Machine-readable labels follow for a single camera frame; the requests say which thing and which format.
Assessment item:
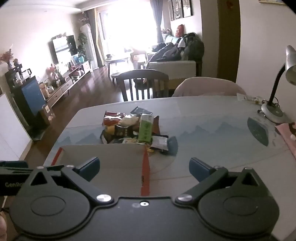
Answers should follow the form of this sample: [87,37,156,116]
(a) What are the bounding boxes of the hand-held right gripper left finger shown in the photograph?
[28,157,114,203]

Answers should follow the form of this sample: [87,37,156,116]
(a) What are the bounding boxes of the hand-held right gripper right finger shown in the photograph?
[175,158,263,205]

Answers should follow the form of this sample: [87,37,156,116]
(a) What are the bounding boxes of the grey cardboard box red tape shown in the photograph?
[44,143,151,197]

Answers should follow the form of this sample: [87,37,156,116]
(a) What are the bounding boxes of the pile of mixed snack packets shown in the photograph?
[100,106,169,153]

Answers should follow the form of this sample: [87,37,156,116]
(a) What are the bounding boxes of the red checkered chip bag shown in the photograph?
[103,111,126,127]

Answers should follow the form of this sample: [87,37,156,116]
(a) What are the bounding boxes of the white cabinet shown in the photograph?
[0,93,33,161]

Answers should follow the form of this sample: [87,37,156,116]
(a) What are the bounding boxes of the brown paper bag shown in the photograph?
[38,105,55,127]

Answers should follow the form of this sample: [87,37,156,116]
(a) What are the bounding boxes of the pink covered chair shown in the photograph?
[172,77,247,98]

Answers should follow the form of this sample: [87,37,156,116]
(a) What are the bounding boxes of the black cabinet blue panel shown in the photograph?
[5,68,51,141]

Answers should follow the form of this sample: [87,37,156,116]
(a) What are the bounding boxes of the long wooden tv cabinet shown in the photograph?
[43,60,93,107]

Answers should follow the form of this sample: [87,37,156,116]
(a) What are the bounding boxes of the pink printed card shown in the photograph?
[275,122,296,161]

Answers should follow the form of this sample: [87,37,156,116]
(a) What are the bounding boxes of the small round stool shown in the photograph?
[110,72,122,86]

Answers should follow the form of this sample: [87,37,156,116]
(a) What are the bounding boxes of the wooden dining chair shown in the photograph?
[115,69,170,102]

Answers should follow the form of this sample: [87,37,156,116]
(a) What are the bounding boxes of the beige sofa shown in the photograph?
[146,35,204,80]

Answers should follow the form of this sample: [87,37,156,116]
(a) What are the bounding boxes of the silver desk lamp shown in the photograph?
[257,45,296,123]

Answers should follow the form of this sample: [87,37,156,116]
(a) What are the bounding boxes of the round coffee table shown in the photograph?
[105,53,130,78]

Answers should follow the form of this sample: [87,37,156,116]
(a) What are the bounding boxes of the white standing air conditioner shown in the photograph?
[80,23,93,70]

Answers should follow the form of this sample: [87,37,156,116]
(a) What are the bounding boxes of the pile of dark clothes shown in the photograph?
[150,32,204,62]

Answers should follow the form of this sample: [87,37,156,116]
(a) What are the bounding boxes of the flat screen television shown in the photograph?
[48,35,78,64]

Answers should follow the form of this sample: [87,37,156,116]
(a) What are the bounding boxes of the potted green plant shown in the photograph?
[77,32,89,59]

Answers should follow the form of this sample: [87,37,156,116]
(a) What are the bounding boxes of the vase of dried flowers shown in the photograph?
[0,49,15,70]

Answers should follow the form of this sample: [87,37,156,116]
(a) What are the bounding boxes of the blue grey curtain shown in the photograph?
[150,0,165,43]

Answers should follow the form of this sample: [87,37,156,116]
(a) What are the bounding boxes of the wooden door frame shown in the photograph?
[217,0,241,83]

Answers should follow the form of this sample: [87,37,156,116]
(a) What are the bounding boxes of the framed wall pictures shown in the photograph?
[169,0,194,21]

